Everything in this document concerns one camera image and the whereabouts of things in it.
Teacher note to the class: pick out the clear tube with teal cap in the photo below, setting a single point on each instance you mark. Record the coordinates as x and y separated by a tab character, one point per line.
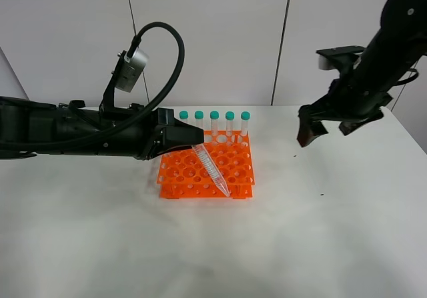
211	168

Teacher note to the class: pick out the orange test tube rack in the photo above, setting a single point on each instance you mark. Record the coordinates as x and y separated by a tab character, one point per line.
182	175

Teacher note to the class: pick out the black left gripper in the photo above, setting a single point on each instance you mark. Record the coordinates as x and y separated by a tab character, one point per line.
162	135

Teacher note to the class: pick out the teal capped tube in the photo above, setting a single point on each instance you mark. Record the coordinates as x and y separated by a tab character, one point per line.
229	123
245	117
199	116
214	116
183	118

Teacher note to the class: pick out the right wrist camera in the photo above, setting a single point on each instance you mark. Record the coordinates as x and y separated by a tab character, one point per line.
338	57

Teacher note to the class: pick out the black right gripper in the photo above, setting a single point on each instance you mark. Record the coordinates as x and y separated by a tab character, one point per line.
343	102

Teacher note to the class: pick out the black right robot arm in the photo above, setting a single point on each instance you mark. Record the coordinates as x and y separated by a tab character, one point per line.
366	74

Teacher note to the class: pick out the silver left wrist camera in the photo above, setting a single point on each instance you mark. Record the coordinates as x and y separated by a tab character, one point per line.
130	69

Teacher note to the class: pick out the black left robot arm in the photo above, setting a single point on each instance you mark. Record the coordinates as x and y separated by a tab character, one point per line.
31	122

